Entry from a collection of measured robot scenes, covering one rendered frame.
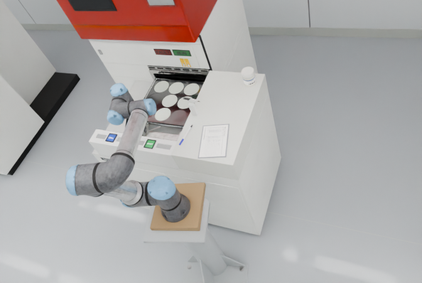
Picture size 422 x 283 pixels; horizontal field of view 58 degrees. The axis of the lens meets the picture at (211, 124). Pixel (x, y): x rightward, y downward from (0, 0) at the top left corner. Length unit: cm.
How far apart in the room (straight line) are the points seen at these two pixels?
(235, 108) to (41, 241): 203
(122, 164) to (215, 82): 99
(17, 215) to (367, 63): 329
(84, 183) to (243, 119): 92
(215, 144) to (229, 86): 41
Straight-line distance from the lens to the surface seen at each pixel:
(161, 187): 177
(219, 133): 198
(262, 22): 394
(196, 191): 197
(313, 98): 333
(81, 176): 147
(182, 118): 221
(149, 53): 243
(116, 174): 143
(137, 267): 290
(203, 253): 230
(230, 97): 213
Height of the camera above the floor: 250
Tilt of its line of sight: 49 degrees down
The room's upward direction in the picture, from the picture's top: 22 degrees counter-clockwise
